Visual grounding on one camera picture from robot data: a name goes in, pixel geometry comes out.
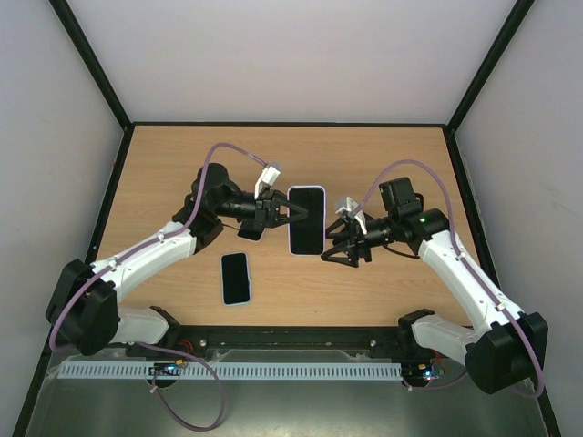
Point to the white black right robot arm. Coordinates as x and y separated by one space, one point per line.
502 346

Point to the phone in dark case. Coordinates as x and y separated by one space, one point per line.
248 230

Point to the black enclosure frame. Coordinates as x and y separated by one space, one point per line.
78 38

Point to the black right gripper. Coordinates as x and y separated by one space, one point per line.
358 239

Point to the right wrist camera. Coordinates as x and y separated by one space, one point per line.
346 208

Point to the phone in light blue case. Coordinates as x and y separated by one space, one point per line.
235 279

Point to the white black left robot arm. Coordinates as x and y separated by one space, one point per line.
86 307

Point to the metal tray sheet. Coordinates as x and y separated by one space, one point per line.
453 406

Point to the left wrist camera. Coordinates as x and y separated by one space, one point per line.
267 178

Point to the phone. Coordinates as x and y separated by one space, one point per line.
248 230
306 236
235 279

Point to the white slotted cable duct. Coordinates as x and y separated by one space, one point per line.
231 371

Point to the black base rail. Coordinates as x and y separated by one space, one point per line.
374 342

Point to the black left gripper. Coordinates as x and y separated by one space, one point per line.
267 209

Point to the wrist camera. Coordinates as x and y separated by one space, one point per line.
346 208
267 178

